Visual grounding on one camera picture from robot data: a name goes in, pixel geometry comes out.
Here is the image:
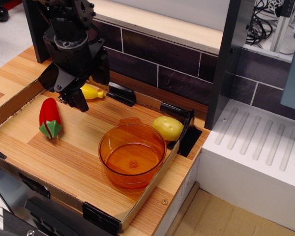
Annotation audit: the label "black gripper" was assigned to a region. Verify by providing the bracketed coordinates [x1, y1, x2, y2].
[42, 34, 110, 112]

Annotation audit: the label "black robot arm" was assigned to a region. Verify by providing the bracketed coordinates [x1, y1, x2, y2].
[39, 0, 110, 112]

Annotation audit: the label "orange transparent plastic pot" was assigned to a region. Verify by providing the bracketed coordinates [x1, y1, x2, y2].
[98, 118, 167, 189]

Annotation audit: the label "cardboard fence with black tape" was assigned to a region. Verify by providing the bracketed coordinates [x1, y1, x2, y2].
[0, 59, 203, 234]

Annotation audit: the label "red toy chili pepper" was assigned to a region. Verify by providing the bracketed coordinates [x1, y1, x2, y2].
[39, 98, 62, 139]

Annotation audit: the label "yellow toy potato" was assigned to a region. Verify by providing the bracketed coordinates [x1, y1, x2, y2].
[152, 116, 184, 141]

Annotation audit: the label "black chair caster wheel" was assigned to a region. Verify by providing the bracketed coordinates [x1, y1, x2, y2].
[0, 6, 9, 22]

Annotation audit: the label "brass screw in table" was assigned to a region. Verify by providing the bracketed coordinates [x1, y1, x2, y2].
[162, 199, 168, 205]

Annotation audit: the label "black equipment at bottom left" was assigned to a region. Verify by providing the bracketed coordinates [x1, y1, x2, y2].
[0, 132, 94, 236]

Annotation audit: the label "dark grey vertical panel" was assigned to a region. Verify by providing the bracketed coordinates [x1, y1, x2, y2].
[205, 0, 255, 130]

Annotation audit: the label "white toy sink drainboard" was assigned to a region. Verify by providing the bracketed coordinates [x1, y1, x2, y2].
[197, 100, 295, 231]

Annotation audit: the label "tangled black cables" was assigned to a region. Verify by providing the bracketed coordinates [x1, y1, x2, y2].
[245, 0, 282, 46]

